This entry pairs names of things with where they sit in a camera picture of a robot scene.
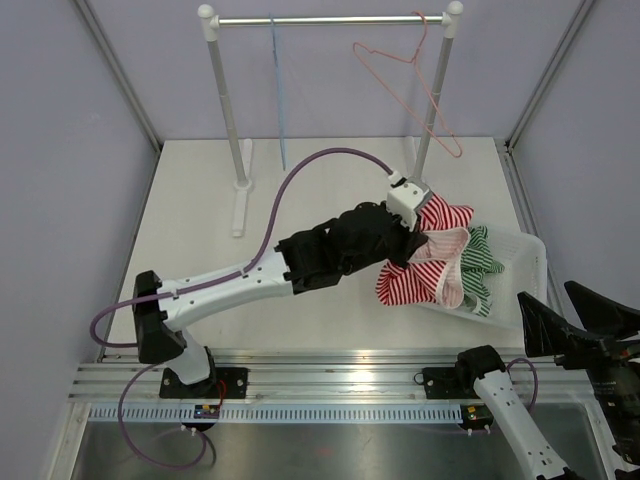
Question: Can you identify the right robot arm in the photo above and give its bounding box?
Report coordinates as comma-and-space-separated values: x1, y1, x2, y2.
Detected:
453, 281, 639, 479

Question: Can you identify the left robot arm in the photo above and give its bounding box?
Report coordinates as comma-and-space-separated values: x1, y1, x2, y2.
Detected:
132, 202, 428, 400

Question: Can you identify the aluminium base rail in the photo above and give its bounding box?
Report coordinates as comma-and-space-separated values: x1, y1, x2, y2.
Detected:
64, 347, 614, 404

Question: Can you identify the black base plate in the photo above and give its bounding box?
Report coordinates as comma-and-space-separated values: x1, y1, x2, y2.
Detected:
413, 367, 465, 400
159, 367, 249, 400

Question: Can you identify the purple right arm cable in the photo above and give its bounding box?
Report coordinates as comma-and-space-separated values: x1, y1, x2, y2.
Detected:
504, 357, 540, 416

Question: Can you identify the pink wire hanger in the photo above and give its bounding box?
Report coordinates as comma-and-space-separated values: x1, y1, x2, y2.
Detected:
352, 1, 463, 159

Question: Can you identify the blue wire hanger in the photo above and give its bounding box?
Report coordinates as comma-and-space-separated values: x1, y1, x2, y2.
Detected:
269, 13, 287, 171

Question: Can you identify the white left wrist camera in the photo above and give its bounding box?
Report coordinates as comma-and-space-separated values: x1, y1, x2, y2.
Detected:
385, 170, 433, 231

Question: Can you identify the white plastic basket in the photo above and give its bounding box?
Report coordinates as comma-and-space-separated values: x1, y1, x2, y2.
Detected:
419, 224, 547, 329

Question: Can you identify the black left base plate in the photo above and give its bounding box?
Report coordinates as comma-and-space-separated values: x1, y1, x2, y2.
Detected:
159, 367, 249, 400

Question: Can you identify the green striped tank top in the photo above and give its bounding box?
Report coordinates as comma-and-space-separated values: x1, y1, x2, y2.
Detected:
461, 226, 505, 317

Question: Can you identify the white and silver clothes rack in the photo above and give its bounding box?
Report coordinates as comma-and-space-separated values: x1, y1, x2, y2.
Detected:
197, 1, 464, 238

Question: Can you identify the red striped tank top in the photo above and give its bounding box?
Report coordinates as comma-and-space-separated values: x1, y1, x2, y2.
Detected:
375, 194, 475, 309

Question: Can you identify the white slotted cable duct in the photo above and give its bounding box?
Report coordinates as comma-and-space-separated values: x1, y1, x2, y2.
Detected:
89, 403, 462, 424

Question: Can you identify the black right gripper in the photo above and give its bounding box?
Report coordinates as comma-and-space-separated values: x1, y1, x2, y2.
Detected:
521, 277, 640, 460

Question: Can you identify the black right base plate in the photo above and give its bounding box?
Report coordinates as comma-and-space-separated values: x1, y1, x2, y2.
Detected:
413, 367, 465, 400

